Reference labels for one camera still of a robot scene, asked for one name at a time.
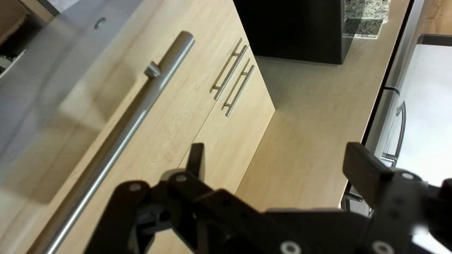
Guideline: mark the short light wood cabinet door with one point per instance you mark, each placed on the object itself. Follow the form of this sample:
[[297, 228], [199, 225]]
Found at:
[[136, 156]]

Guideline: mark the black microwave oven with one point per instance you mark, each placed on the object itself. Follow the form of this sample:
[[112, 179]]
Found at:
[[292, 29]]

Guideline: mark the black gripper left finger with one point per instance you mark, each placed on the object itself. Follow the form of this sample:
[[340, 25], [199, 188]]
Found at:
[[142, 212]]

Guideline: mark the long light wood cabinet door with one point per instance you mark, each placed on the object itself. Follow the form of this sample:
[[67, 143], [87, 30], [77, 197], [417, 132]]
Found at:
[[218, 61], [249, 122]]

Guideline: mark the stainless steel refrigerator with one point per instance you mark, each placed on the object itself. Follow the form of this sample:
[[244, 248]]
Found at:
[[429, 104]]

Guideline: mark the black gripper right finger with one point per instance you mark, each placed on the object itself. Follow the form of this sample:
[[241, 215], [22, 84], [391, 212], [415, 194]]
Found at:
[[401, 203]]

